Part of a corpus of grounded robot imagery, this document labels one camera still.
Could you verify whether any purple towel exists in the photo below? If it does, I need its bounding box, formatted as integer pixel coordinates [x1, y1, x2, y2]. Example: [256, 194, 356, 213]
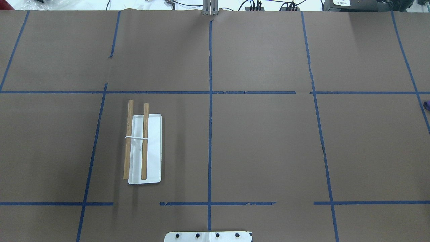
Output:
[423, 100, 430, 112]

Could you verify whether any white towel rack base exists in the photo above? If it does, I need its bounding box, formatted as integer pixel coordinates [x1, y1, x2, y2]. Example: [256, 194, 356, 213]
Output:
[128, 114, 162, 185]

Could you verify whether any inner wooden rack bar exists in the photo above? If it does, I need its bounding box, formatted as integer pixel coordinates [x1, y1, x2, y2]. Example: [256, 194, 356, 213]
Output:
[141, 103, 149, 180]

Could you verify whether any wooden rack bar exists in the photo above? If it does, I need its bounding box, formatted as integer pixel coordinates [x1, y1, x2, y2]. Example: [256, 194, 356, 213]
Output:
[141, 103, 149, 180]
[123, 100, 134, 180]

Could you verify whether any outer wooden rack bar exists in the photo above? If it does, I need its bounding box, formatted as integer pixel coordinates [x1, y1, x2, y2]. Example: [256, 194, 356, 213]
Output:
[123, 100, 134, 180]

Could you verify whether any brown paper table cover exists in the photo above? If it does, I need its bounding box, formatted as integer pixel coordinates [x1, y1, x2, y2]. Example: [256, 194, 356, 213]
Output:
[1, 9, 429, 242]

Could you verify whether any white rack bracket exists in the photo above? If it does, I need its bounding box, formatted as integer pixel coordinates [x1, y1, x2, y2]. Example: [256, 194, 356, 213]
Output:
[125, 136, 148, 150]

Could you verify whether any aluminium frame post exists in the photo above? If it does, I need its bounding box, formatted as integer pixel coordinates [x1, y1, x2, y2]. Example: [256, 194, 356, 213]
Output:
[202, 0, 219, 16]

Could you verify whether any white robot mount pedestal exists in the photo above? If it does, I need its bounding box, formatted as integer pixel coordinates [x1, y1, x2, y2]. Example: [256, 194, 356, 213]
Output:
[164, 231, 253, 242]

